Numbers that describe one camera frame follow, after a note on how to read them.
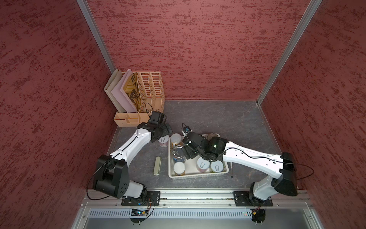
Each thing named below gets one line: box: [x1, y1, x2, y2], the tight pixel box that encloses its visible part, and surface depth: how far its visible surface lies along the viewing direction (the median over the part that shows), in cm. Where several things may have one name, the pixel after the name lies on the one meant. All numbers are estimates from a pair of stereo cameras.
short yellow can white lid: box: [173, 161, 186, 177], surface depth 79 cm
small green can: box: [210, 160, 224, 174], surface depth 81 cm
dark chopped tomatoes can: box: [207, 132, 221, 141], surface depth 89 cm
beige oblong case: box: [153, 156, 162, 177], surface depth 85 cm
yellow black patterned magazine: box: [122, 72, 142, 113], surface depth 103 cm
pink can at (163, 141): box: [158, 134, 170, 148], surface depth 92 cm
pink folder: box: [111, 68, 138, 114], surface depth 94 cm
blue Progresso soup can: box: [172, 145, 187, 164], surface depth 81 cm
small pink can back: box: [196, 156, 211, 173], surface depth 82 cm
